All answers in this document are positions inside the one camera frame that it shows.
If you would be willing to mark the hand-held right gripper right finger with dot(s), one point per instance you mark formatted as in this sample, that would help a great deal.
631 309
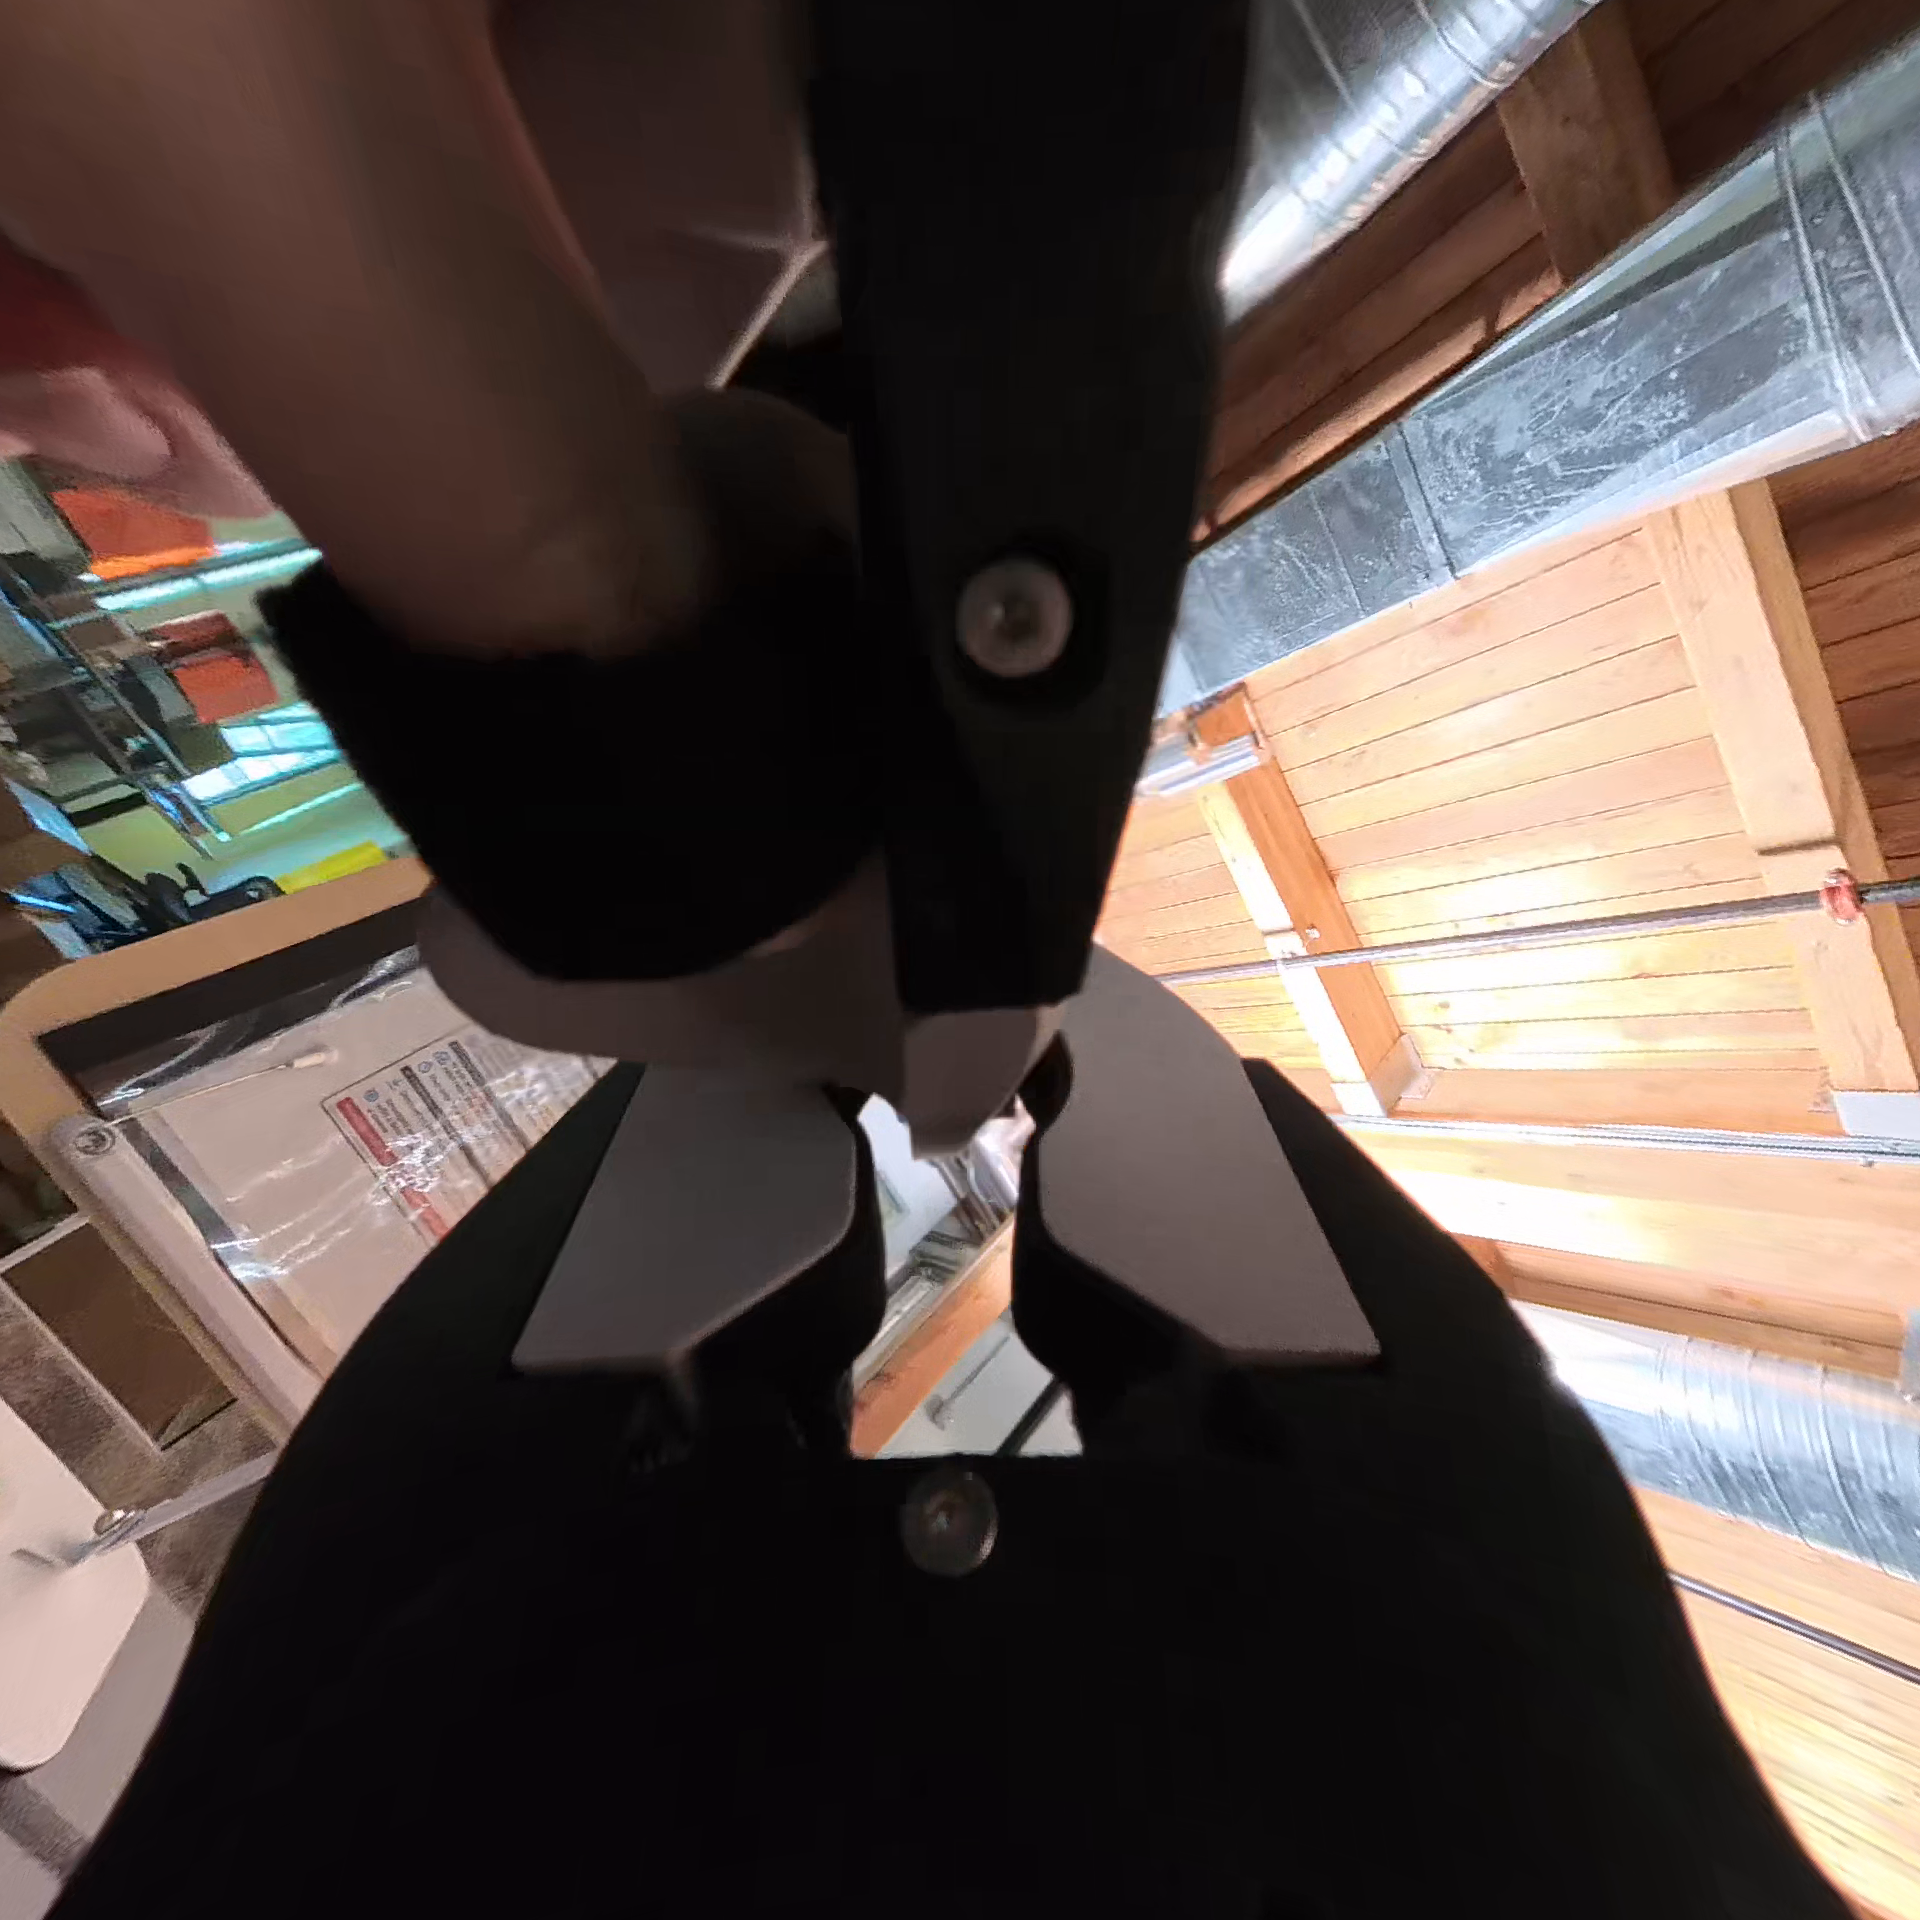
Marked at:
1201 1185

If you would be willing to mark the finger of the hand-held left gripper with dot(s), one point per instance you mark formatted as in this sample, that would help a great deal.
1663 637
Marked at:
974 1072

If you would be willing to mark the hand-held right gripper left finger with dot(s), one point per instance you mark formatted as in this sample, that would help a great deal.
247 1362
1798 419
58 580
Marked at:
704 1230

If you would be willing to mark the person's left hand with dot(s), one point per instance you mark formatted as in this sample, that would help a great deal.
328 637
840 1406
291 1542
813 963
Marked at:
343 270

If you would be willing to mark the thin metal ceiling pipe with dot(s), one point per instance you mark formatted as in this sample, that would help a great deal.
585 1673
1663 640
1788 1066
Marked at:
1501 940

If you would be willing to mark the plastic-sleeved instruction sheet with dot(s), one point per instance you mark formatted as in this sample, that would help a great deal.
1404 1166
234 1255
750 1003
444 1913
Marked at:
268 1185

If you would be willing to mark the cardboard box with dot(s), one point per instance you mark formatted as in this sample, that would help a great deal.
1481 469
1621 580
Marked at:
103 1335

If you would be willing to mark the white tablet stand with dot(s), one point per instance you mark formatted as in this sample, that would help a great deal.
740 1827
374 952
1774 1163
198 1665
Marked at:
60 1635

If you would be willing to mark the orange machine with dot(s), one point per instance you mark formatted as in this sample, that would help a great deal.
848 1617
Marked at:
134 532

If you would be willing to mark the rectangular metal duct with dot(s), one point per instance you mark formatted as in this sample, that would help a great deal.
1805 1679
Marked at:
1621 389

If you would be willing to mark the round spiral metal duct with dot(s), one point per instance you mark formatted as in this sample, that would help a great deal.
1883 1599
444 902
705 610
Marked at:
1754 1440

